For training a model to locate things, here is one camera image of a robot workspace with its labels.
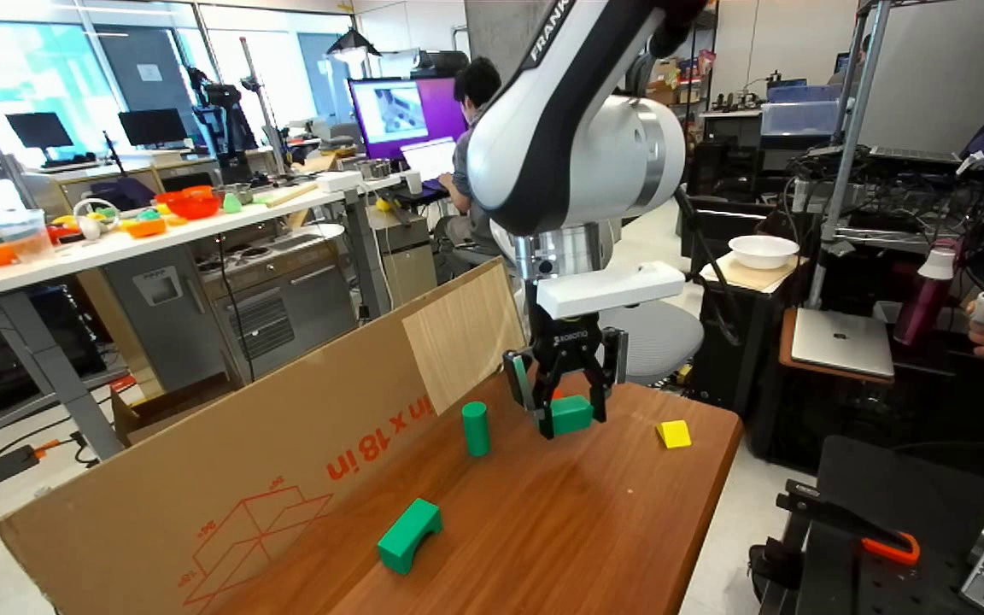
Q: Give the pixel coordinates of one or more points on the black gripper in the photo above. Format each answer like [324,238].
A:
[568,337]

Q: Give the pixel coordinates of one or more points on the green rectangular block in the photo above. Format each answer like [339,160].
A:
[571,416]

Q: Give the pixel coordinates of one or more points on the white black Franka arm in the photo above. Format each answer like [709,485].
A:
[566,160]

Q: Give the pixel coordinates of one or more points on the green cylinder block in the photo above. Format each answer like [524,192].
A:
[477,432]

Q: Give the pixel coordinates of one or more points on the yellow block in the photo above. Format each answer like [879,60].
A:
[673,435]

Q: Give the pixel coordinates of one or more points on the green arch block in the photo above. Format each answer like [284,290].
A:
[406,537]

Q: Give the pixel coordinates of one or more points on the light woodgrain panel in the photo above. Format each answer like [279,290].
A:
[461,337]

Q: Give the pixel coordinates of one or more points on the light wooden board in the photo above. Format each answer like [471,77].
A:
[750,279]

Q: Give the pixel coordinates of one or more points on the white bowl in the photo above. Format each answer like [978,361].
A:
[762,250]

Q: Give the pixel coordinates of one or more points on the open laptop white screen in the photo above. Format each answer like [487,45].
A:
[431,160]

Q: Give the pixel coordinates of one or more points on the closed silver laptop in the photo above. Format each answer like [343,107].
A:
[841,342]

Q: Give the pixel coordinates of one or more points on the grey drawer cabinet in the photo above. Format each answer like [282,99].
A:
[287,302]

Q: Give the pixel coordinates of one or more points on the seated person grey hoodie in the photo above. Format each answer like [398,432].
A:
[477,87]

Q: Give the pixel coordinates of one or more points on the computer monitor purple screen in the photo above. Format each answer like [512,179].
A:
[399,113]

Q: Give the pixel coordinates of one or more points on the black storage shelf rack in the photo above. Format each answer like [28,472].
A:
[701,71]

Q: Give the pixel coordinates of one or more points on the grey metal pole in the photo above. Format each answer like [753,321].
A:
[845,160]

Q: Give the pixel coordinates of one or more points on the blue storage box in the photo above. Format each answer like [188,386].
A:
[800,112]

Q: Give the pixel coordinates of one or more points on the brown cardboard sheet red print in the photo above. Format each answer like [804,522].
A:
[229,480]

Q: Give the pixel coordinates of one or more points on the maroon bottle white cap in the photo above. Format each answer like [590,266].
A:
[922,302]

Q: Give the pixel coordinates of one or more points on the black pendant lamp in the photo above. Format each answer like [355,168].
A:
[353,42]

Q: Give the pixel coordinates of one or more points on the large orange bowl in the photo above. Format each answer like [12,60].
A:
[192,204]

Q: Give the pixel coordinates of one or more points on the small orange bowl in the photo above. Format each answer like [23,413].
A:
[143,224]

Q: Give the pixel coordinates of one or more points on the white standing desk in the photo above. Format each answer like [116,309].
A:
[116,245]

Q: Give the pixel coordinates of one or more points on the large grey panel board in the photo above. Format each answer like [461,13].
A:
[942,74]

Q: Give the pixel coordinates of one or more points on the small dark background monitor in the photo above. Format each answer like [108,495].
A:
[38,129]
[151,124]

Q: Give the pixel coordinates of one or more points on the black floor power strip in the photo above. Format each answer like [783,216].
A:
[9,466]

